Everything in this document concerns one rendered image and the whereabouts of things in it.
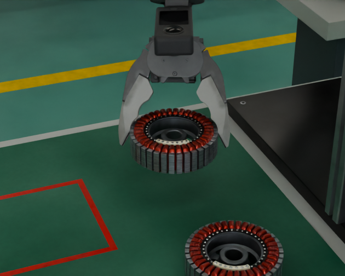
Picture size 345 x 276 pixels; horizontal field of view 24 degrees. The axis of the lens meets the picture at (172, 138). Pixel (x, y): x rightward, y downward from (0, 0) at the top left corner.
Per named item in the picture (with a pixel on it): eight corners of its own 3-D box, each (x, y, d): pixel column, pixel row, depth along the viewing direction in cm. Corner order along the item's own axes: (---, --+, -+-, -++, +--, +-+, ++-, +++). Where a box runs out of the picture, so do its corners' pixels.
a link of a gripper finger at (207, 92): (244, 135, 107) (209, 76, 107) (246, 135, 101) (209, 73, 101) (224, 147, 107) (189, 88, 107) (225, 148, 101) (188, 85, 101)
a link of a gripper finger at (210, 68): (236, 97, 102) (201, 39, 102) (236, 97, 101) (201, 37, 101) (204, 116, 102) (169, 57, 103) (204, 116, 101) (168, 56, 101)
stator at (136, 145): (134, 127, 108) (133, 104, 106) (217, 130, 107) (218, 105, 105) (126, 176, 98) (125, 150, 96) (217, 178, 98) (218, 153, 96)
